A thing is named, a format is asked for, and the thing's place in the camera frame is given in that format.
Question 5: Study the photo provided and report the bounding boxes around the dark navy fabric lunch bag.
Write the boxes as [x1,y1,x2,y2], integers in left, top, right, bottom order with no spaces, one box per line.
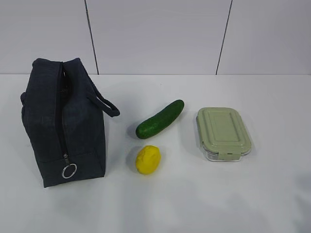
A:
[20,58,120,187]

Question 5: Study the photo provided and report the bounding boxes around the green cucumber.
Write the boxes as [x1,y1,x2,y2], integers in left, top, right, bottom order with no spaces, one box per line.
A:
[135,100,185,139]

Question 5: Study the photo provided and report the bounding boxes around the glass container with green lid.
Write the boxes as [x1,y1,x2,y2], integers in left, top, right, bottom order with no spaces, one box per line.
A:
[196,107,252,162]

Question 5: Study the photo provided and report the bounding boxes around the yellow lemon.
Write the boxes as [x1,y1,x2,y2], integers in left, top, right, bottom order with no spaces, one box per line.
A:
[135,145,161,175]

